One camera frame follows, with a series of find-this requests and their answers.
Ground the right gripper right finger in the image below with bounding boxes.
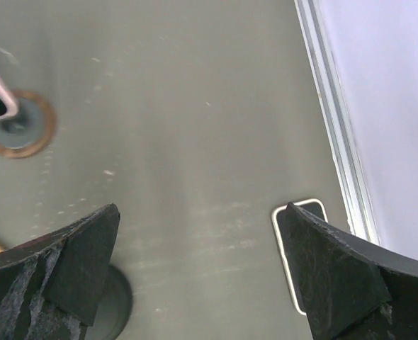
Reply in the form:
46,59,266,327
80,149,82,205
286,204,418,339

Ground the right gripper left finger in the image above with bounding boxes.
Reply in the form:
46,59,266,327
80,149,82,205
0,204,120,339

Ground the black round base clamp stand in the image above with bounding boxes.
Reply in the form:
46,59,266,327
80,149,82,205
85,265,133,340

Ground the grey phone stand wooden base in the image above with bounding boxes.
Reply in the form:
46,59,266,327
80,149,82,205
0,89,57,159

